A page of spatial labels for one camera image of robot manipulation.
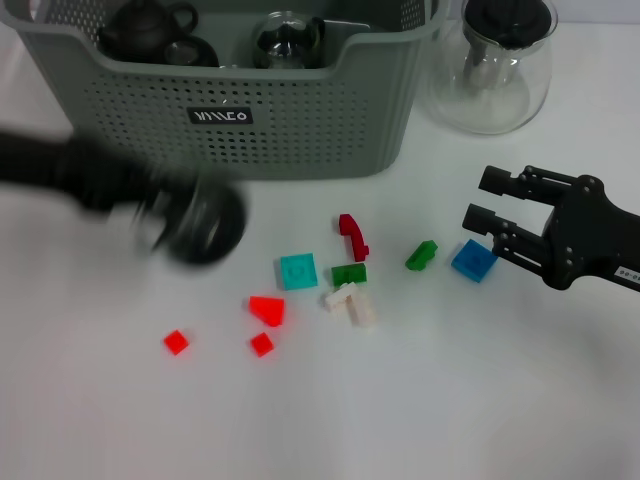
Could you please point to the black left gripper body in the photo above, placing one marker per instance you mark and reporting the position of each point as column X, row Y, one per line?
column 85, row 175

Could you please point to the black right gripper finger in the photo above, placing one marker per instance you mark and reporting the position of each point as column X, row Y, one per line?
column 515, row 245
column 525, row 184

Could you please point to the dark red curved toy block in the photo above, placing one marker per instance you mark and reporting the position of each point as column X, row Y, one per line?
column 354, row 237

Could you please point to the white toy brick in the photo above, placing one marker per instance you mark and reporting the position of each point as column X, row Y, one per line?
column 339, row 299

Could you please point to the clear glass carafe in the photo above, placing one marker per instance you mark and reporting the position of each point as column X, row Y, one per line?
column 480, row 110

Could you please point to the teal square toy plate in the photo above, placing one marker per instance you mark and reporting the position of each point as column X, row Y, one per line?
column 298, row 272

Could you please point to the black carafe lid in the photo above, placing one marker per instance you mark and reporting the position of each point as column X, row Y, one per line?
column 510, row 20

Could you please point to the grey-green perforated storage bin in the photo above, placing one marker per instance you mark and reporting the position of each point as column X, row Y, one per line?
column 280, row 145

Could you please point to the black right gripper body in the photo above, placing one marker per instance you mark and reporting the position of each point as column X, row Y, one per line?
column 595, row 240

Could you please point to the green stepped toy block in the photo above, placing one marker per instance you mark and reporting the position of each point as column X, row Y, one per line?
column 420, row 256

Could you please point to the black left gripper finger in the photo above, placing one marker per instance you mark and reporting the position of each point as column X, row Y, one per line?
column 185, row 182
column 157, row 225

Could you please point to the green toy brick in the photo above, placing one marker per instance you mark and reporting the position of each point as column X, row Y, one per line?
column 348, row 275

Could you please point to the blue square toy plate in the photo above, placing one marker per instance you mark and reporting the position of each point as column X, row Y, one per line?
column 472, row 261

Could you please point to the small orange-red toy cube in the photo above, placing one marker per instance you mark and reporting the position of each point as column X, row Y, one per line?
column 176, row 343
column 261, row 345

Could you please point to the orange-red wedge toy block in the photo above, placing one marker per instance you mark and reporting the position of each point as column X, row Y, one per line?
column 267, row 309

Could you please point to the dark clay teapot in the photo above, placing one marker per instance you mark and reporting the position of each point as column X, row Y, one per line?
column 140, row 30

